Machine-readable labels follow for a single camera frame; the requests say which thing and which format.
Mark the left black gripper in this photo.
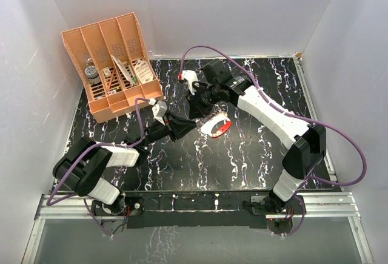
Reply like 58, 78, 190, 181
140, 110, 196, 147

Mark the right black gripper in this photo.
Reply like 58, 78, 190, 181
185, 84, 221, 120

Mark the white and red keyring holder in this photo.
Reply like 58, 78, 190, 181
200, 112, 232, 138

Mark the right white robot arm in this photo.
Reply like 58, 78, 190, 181
178, 59, 326, 214

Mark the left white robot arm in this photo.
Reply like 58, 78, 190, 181
53, 113, 196, 215

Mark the white labelled packet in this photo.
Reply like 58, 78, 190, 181
133, 59, 155, 84

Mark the white envelope card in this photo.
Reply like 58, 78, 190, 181
111, 55, 136, 86

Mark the orange pencil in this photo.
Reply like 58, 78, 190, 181
107, 69, 116, 92

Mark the small white label box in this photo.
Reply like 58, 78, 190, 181
102, 67, 112, 78

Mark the orange plastic desk organizer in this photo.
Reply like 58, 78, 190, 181
61, 13, 163, 123

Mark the grey round tin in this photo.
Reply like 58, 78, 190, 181
84, 66, 101, 85

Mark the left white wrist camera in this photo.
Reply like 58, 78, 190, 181
149, 98, 167, 124

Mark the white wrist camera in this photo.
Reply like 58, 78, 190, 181
178, 70, 198, 95
149, 98, 167, 124

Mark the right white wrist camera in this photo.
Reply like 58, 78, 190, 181
178, 70, 198, 95

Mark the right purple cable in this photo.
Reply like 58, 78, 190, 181
180, 45, 368, 237

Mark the purple cable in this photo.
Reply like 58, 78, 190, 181
180, 45, 368, 237
47, 96, 155, 237

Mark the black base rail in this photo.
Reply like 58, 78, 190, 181
96, 184, 307, 231

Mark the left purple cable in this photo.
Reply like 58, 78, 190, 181
47, 96, 155, 237

